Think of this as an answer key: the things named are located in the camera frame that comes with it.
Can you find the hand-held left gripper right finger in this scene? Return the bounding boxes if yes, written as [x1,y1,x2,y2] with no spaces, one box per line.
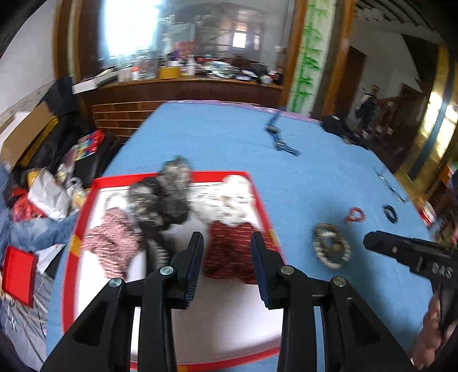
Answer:
[250,231,416,372]

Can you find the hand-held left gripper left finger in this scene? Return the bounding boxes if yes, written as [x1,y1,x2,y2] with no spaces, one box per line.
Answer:
[41,231,204,372]

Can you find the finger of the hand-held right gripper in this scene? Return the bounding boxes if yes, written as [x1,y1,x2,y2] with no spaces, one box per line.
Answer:
[363,231,412,267]

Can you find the white beaded bracelet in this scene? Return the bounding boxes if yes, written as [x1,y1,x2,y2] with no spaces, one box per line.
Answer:
[313,236,351,270]

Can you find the red tray with white inside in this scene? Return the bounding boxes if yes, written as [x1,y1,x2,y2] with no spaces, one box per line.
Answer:
[61,171,287,371]

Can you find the person's right hand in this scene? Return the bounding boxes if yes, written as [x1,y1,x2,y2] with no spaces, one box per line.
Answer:
[411,293,455,371]

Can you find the thin-framed eyeglasses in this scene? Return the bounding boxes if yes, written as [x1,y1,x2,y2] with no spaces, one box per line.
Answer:
[374,166,406,204]

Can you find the red and white patterned pouch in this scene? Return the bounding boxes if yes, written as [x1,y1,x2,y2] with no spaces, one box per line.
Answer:
[84,207,144,280]

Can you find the blue tablecloth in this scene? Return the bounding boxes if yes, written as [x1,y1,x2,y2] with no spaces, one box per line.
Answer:
[46,100,441,372]

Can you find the black bag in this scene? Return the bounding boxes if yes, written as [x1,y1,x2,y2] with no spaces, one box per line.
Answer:
[322,114,373,149]

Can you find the person in dark clothes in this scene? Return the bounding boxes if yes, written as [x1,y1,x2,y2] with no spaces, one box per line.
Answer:
[358,85,380,127]

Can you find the colourful printed box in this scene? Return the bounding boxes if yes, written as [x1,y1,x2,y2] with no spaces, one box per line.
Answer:
[73,130,106,161]

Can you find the grey plastic bag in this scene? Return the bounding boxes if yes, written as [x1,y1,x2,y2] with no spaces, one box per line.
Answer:
[27,170,72,220]

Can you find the blue denim cloth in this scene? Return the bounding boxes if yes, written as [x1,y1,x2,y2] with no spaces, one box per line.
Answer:
[0,211,77,251]

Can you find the wooden counter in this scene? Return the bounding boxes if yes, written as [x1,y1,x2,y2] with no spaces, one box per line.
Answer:
[72,77,287,136]

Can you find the red flat box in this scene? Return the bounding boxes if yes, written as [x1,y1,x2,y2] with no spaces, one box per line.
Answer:
[2,246,39,308]

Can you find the white flat box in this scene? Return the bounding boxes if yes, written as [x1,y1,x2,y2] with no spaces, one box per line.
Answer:
[72,73,119,94]

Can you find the cardboard box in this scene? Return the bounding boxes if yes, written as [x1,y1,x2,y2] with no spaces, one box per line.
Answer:
[0,102,60,169]

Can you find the red beaded bracelet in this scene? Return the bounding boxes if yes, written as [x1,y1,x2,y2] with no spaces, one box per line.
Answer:
[344,207,367,224]

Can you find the golden door frame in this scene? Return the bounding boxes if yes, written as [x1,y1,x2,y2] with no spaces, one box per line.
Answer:
[395,46,458,187]

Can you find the blue and black watch strap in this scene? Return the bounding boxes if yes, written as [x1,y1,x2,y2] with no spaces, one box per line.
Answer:
[265,111,301,158]

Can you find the green bamboo wall poster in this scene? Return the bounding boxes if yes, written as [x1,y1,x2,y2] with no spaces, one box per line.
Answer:
[290,0,330,115]

